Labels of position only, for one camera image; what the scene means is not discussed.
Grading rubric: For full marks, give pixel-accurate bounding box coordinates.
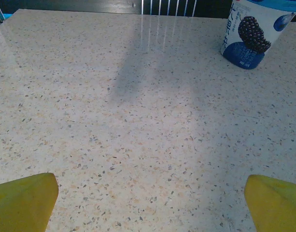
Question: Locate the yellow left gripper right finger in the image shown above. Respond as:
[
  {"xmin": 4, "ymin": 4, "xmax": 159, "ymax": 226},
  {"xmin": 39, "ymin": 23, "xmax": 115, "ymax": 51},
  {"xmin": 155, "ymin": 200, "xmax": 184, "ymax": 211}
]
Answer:
[{"xmin": 244, "ymin": 174, "xmax": 296, "ymax": 232}]

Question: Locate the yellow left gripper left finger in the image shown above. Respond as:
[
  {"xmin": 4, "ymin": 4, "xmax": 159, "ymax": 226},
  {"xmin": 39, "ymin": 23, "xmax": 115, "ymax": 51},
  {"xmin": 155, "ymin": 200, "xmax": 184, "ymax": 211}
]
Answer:
[{"xmin": 0, "ymin": 172, "xmax": 59, "ymax": 232}]

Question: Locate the blue blackberry yogurt cup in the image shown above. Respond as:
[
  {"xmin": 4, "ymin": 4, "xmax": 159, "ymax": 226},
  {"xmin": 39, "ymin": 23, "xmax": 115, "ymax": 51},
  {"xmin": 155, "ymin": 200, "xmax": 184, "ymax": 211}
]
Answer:
[{"xmin": 220, "ymin": 0, "xmax": 296, "ymax": 71}]

